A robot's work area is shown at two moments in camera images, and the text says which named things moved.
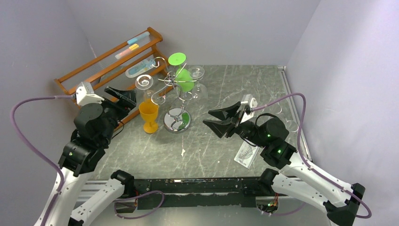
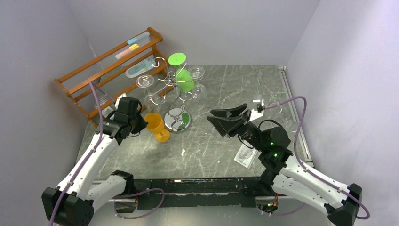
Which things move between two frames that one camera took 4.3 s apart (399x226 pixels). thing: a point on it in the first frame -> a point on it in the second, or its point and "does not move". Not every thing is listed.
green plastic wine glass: x=183 y=79 does not move
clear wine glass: x=199 y=91 does not move
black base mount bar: x=227 y=191 does not move
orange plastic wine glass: x=149 y=111 -> x=155 y=125
